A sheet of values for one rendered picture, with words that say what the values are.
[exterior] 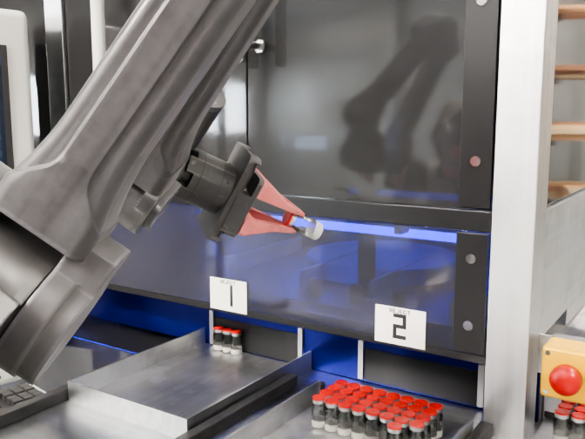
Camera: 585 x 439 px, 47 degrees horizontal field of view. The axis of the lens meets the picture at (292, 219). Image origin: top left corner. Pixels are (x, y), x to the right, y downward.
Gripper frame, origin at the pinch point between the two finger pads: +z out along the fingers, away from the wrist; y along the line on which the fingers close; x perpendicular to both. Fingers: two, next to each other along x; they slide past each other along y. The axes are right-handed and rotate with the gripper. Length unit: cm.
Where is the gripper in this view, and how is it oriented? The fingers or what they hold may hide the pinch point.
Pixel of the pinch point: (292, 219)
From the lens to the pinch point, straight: 77.1
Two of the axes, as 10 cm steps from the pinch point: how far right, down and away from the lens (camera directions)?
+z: 8.3, 3.6, 4.2
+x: -3.0, -3.6, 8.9
